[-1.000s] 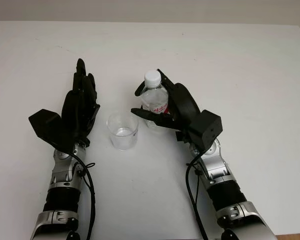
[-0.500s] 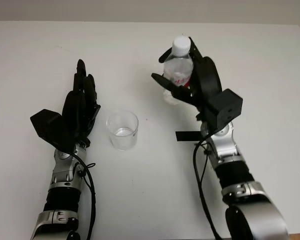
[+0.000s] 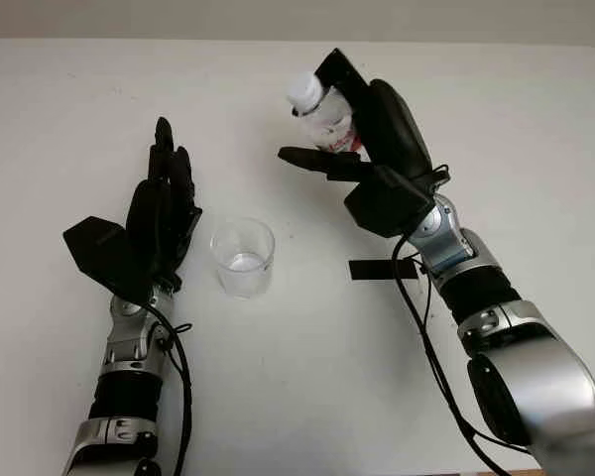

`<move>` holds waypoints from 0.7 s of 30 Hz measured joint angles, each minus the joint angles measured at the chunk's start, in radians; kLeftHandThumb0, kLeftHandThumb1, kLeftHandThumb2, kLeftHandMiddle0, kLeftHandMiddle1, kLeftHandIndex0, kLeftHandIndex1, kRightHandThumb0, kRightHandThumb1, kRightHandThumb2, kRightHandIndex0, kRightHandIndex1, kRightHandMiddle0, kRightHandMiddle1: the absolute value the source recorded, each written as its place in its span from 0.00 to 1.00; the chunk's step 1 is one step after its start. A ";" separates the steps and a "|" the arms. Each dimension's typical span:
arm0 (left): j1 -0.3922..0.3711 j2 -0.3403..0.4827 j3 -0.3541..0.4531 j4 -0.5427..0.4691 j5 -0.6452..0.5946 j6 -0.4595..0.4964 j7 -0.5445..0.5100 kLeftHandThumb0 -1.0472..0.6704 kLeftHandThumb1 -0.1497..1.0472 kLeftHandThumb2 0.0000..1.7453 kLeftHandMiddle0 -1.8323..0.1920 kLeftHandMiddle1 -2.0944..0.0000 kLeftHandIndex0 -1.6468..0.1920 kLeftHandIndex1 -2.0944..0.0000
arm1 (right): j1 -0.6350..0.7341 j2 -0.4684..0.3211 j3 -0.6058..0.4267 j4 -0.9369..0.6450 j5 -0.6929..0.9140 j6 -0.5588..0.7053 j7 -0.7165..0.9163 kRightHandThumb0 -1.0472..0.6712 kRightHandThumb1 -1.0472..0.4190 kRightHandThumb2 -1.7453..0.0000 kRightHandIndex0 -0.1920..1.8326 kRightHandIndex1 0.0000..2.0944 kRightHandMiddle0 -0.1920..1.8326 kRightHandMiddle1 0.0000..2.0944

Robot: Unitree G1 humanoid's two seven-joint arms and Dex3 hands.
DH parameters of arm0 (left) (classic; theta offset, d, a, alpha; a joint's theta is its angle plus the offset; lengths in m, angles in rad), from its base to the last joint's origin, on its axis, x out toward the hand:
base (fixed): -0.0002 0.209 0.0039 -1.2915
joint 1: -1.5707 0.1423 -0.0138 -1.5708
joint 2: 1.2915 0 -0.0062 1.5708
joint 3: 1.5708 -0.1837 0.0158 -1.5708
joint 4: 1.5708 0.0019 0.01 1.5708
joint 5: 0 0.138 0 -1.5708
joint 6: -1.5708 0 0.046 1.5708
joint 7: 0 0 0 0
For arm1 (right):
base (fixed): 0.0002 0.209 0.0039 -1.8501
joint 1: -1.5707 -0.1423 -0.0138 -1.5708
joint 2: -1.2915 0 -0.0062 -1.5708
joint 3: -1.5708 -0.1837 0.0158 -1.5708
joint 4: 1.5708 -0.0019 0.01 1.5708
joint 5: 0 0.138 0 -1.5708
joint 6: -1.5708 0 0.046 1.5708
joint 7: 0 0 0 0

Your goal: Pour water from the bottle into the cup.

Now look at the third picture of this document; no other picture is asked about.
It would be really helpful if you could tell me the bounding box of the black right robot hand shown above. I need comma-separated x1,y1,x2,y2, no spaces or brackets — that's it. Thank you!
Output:
277,48,435,183

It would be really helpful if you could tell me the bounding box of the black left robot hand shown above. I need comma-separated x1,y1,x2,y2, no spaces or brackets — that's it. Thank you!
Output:
125,116,203,295

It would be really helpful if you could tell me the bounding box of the clear water bottle white cap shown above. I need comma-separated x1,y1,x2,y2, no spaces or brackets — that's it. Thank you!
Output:
286,70,366,154

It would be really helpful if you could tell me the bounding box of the clear glass cup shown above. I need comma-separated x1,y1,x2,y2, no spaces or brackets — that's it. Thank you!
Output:
209,216,277,299

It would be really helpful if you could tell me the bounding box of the black tape strip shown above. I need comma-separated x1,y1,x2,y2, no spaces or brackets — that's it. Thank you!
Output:
348,258,420,285

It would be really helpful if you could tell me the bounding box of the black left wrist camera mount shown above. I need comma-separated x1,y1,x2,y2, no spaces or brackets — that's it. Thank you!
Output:
62,216,153,304

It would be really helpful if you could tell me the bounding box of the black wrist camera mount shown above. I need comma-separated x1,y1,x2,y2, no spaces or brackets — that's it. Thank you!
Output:
344,166,436,239
62,216,153,304

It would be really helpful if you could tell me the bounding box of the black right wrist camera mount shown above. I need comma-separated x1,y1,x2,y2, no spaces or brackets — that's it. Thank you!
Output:
344,166,436,239

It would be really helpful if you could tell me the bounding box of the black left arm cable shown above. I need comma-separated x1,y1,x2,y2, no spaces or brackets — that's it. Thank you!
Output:
143,301,193,476

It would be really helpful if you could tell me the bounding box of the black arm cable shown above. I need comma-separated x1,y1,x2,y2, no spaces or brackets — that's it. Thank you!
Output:
391,231,533,476
143,301,193,476

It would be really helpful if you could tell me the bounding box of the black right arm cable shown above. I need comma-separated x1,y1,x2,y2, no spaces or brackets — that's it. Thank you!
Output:
391,231,533,476

